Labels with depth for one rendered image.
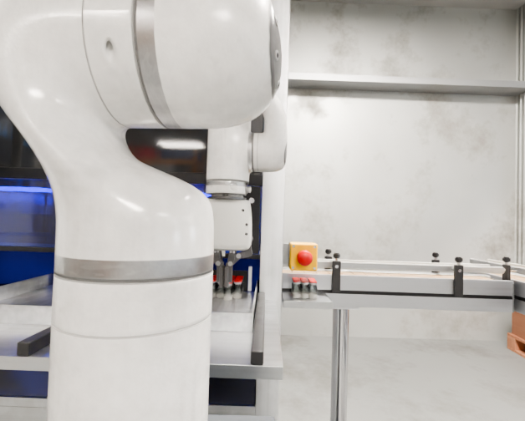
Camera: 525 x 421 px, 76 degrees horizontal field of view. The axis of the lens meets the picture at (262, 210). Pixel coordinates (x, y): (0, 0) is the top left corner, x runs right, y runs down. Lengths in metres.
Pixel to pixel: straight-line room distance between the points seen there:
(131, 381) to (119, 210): 0.11
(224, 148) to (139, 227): 0.42
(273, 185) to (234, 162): 0.28
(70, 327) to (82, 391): 0.04
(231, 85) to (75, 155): 0.12
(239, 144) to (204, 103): 0.38
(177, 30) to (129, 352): 0.21
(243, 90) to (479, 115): 3.81
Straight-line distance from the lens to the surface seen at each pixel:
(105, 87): 0.28
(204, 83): 0.25
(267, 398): 1.00
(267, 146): 0.63
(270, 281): 0.90
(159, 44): 0.26
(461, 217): 3.78
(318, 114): 3.44
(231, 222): 0.64
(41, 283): 1.12
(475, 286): 1.18
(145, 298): 0.24
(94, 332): 0.25
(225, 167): 0.63
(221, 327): 0.66
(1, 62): 0.30
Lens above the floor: 1.09
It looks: 2 degrees up
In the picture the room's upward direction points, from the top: 2 degrees clockwise
